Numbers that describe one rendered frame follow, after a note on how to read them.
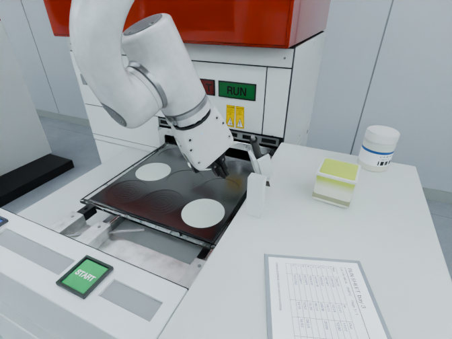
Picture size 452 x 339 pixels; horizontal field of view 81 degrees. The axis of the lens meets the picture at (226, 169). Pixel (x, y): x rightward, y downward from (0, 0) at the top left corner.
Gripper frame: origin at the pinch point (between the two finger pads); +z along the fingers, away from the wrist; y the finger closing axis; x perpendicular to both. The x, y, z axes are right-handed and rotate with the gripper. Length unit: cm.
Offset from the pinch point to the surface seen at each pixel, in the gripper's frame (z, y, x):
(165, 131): 9.4, 3.8, 41.7
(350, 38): 57, 154, 66
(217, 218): 7.4, -7.5, -3.8
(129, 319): -8.3, -27.3, -17.7
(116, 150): 17, -13, 68
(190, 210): 6.0, -10.5, 2.2
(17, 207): 67, -94, 183
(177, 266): 3.8, -20.0, -8.0
